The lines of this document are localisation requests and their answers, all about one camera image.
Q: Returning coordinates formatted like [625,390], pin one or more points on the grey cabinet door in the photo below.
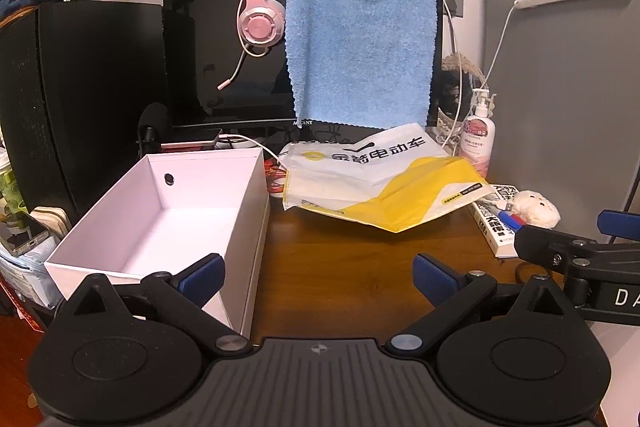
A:
[560,107]

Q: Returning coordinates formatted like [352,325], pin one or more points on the smartphone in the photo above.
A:
[22,237]

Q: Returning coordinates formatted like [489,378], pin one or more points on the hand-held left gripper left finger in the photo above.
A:
[202,279]

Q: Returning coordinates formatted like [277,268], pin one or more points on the black microphone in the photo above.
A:
[154,117]

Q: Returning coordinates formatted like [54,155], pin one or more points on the white plush toy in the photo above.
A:
[535,207]

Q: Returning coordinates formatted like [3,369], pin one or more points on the pink headset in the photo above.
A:
[260,27]

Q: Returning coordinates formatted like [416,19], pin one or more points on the white cardboard drawer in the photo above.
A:
[190,227]

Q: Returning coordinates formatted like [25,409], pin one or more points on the black computer monitor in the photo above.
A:
[210,57]

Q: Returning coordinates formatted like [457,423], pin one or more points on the blue towel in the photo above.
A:
[355,42]

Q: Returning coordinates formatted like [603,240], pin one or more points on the white and yellow plastic bag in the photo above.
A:
[350,182]

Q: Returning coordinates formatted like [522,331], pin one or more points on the green carton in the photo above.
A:
[12,192]

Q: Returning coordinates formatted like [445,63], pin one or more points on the pink edged tablet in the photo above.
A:
[195,139]

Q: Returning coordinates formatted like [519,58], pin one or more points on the black and white book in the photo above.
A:
[492,232]

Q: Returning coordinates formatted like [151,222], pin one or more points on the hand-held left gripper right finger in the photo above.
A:
[435,279]

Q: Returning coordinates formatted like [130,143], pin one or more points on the white pink pump bottle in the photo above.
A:
[477,137]

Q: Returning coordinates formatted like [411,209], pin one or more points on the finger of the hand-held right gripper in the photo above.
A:
[537,244]
[617,222]

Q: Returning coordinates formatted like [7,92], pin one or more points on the stack of white packets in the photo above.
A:
[25,279]

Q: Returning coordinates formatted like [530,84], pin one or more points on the black computer tower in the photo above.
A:
[90,107]

